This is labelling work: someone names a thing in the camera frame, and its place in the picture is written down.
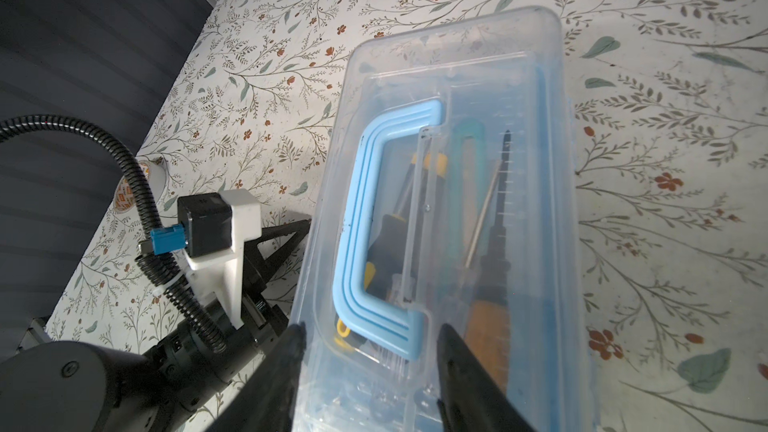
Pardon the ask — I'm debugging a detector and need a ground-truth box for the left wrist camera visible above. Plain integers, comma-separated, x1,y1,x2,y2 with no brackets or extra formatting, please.
142,189,262,329

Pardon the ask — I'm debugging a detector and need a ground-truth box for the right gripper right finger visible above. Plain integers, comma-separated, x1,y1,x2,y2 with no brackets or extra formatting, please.
436,324,533,432

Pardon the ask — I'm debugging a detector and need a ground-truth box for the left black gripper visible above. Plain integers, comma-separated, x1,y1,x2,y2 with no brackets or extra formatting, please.
242,219,311,348

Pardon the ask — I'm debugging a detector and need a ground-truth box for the teal utility knife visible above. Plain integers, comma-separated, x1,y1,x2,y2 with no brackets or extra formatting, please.
447,119,488,261

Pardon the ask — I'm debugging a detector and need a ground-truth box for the clear handle screwdriver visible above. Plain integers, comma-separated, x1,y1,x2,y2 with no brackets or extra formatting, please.
464,161,501,268

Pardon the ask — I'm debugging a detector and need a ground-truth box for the clear tape roll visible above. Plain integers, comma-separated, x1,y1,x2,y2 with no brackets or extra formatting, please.
113,157,168,214

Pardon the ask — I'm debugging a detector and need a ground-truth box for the left black corrugated cable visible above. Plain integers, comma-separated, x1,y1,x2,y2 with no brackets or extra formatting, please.
0,113,229,354

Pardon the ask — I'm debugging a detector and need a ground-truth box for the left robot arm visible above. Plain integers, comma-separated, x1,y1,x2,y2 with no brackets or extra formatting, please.
1,220,310,431

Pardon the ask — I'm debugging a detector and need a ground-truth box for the blue plastic tool box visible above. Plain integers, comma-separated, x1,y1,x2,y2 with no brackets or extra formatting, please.
290,65,595,432

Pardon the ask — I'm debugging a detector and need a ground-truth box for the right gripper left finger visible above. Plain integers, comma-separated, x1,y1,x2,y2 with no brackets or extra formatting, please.
207,323,307,432

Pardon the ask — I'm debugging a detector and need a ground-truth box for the yellow handle screwdriver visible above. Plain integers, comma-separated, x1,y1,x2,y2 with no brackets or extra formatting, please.
465,130,512,392

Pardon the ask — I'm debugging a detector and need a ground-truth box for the yellow black utility knife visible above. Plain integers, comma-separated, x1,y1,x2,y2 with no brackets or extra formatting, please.
335,153,448,351

